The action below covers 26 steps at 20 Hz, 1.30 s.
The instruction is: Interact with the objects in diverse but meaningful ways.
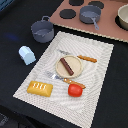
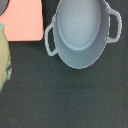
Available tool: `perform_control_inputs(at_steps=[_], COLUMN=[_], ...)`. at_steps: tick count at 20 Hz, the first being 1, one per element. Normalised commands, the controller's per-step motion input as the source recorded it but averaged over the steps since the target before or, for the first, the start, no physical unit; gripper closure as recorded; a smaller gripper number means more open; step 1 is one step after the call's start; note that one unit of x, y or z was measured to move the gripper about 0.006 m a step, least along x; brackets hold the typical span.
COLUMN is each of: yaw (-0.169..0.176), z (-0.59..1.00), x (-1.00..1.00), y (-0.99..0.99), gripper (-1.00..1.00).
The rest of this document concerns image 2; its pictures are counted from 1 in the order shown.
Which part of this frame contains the teal padded gripper finger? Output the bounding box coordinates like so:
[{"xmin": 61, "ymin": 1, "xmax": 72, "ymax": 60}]
[{"xmin": 0, "ymin": 23, "xmax": 12, "ymax": 91}]

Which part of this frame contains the grey two-handled pot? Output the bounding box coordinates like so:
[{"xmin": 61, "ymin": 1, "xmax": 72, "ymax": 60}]
[{"xmin": 45, "ymin": 0, "xmax": 122, "ymax": 69}]

